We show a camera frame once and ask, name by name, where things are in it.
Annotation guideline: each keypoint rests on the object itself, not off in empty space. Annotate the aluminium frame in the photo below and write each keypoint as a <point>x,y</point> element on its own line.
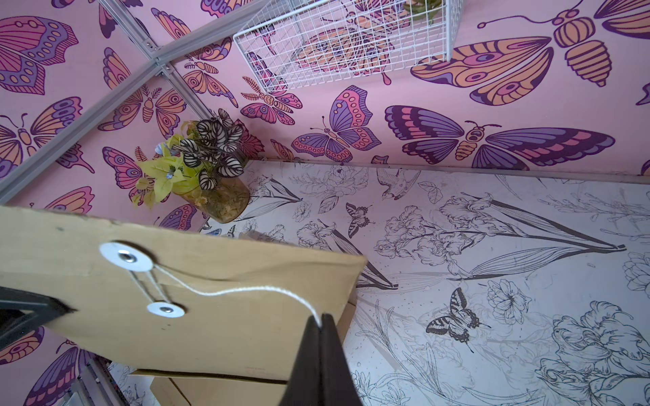
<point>159,62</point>

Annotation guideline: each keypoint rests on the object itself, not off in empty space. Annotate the small green succulent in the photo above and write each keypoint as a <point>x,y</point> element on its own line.
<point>423,9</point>

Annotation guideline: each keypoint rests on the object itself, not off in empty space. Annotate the white wire basket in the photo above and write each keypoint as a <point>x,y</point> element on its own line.
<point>296,44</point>

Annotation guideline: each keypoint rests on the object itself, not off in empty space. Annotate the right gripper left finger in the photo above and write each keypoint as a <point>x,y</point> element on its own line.
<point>304,384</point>

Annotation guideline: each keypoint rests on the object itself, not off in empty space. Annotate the potted plant in glass vase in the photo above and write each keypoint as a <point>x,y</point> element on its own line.
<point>201,165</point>

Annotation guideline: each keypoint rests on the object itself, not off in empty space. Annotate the kraft file bag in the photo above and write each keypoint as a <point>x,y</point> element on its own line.
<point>197,389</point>
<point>172,301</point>

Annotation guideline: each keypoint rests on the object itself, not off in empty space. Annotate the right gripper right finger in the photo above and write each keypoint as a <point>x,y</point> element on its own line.
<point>336,384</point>

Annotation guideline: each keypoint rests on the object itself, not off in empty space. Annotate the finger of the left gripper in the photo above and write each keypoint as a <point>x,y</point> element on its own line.
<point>23,312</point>

